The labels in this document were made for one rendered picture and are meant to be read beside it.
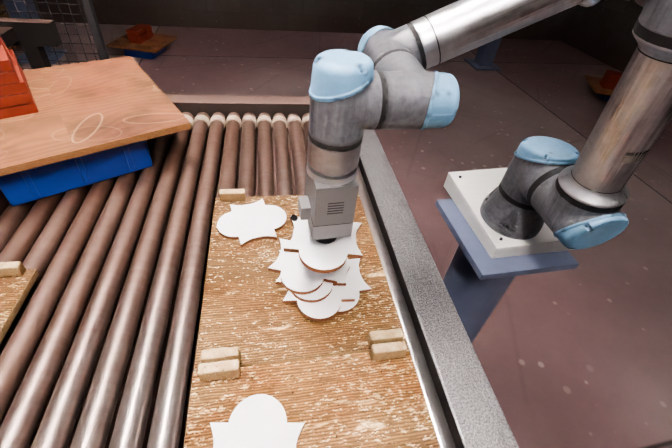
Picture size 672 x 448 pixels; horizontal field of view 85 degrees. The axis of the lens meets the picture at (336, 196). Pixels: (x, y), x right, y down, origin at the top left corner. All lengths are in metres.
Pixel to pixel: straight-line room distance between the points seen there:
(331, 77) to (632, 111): 0.46
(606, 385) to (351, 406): 1.61
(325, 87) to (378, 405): 0.46
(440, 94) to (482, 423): 0.50
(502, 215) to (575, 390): 1.19
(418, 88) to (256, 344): 0.47
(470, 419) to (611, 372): 1.53
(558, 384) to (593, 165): 1.36
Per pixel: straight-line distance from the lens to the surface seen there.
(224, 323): 0.69
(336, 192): 0.52
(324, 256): 0.60
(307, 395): 0.63
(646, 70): 0.69
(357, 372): 0.65
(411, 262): 0.83
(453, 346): 0.74
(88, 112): 1.12
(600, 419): 2.02
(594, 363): 2.15
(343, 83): 0.44
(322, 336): 0.67
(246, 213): 0.85
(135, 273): 0.82
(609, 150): 0.75
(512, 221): 0.98
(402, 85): 0.48
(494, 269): 0.96
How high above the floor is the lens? 1.52
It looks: 40 degrees down
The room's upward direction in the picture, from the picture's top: 7 degrees clockwise
